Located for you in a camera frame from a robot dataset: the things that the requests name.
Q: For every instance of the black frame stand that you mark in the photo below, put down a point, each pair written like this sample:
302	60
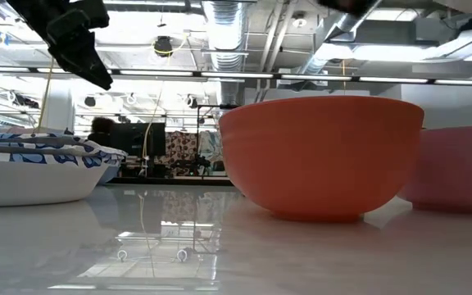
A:
219	106

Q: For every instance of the person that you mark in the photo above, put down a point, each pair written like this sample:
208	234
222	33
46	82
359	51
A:
101	131

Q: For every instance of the long ceiling light rail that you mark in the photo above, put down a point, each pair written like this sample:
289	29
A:
236	75

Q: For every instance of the pink bowl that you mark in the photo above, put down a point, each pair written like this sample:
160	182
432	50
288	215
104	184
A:
457	172

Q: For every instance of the black monitor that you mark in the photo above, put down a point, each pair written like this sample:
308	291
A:
137	139

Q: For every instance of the patterned cloth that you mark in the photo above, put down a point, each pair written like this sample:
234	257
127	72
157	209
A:
180	151

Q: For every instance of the slanted silver ventilation duct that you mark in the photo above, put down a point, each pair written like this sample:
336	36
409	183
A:
322	57

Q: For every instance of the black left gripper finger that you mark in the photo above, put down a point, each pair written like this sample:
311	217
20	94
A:
80	61

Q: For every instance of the red bowl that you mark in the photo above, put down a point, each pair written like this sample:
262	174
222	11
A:
322	164

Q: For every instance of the black ceiling dome camera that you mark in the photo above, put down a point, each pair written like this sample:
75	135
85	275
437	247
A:
163	46

